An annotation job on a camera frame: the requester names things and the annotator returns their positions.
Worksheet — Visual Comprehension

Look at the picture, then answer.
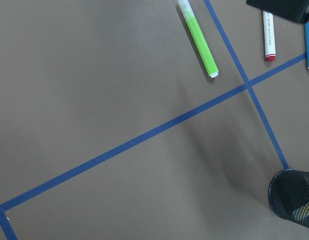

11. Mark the green highlighter pen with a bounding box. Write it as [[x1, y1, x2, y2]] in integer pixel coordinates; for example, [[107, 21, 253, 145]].
[[177, 0, 219, 79]]

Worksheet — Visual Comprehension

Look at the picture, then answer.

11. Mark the yellow highlighter pen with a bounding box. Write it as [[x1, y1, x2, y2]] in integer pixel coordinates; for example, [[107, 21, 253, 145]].
[[292, 202, 309, 221]]

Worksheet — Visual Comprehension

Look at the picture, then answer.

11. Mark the black mesh pen cup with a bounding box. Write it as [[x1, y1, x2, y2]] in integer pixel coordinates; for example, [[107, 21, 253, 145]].
[[268, 169, 309, 228]]

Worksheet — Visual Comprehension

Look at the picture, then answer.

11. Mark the red capped white marker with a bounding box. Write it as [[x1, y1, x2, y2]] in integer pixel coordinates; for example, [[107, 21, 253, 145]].
[[262, 11, 277, 62]]

